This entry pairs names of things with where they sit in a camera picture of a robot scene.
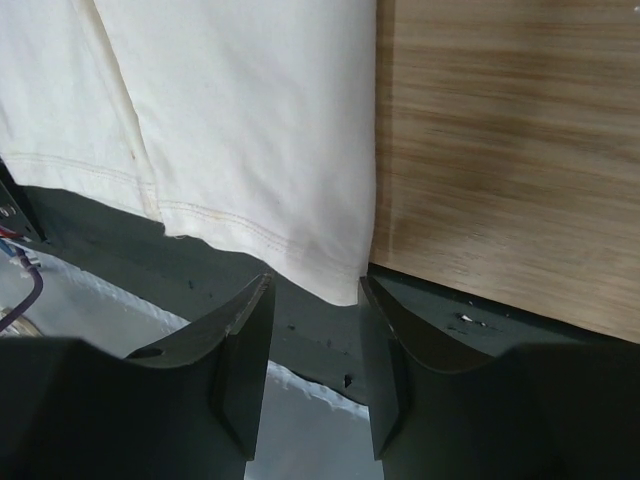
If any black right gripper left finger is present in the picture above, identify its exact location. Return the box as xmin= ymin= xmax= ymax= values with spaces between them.
xmin=1 ymin=274 xmax=275 ymax=479

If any white t-shirt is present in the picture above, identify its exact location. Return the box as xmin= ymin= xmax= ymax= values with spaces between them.
xmin=1 ymin=1 xmax=376 ymax=306

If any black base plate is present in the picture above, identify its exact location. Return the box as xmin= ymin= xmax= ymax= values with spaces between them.
xmin=0 ymin=159 xmax=640 ymax=406

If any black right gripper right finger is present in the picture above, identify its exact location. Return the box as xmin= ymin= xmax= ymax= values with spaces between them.
xmin=359 ymin=277 xmax=639 ymax=479

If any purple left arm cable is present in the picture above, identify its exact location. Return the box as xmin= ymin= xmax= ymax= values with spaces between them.
xmin=0 ymin=262 xmax=45 ymax=334

